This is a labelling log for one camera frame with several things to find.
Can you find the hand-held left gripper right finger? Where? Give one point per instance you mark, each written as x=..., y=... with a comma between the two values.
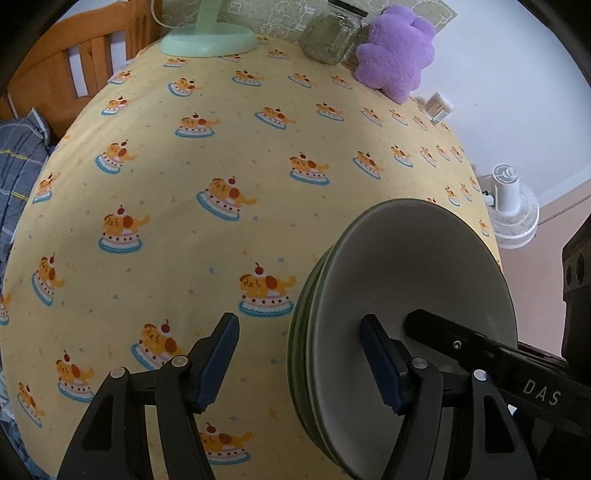
x=383, y=364

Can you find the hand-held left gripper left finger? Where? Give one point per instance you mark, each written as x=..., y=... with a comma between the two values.
x=217, y=360

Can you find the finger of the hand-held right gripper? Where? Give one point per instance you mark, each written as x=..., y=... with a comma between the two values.
x=443, y=339

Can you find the yellow printed tablecloth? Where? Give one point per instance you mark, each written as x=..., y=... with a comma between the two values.
x=184, y=230

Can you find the white desk fan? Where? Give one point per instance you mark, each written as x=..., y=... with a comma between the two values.
x=512, y=217

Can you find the beige door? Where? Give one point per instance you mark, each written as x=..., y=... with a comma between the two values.
x=554, y=230

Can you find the toothpick container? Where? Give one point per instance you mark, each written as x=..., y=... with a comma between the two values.
x=438, y=108

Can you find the grey plaid pillow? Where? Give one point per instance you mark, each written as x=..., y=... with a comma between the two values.
x=18, y=161

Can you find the purple plush toy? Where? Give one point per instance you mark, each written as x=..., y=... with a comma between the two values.
x=392, y=55

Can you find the green desk fan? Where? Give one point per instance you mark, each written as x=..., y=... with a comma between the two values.
x=207, y=44

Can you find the glass jar with dark lid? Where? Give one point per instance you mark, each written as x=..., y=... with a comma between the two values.
x=330, y=37

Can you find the wooden bed headboard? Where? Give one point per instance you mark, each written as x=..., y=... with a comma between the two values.
x=46, y=60

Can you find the green patterned placemat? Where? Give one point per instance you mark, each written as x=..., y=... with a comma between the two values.
x=281, y=11

